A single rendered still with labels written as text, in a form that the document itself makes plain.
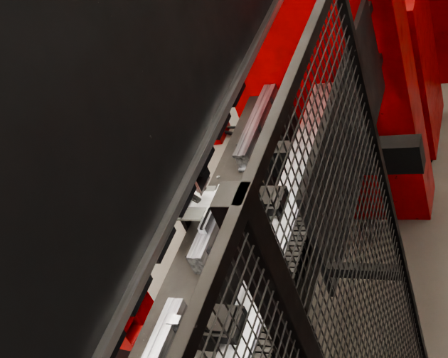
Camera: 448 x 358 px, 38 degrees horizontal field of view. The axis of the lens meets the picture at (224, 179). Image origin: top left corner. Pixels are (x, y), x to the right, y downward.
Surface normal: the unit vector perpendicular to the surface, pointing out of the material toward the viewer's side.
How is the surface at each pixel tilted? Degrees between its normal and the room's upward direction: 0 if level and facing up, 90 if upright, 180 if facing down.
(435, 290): 0
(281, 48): 90
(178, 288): 0
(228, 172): 0
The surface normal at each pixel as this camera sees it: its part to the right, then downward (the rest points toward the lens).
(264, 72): -0.31, 0.69
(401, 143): -0.32, -0.73
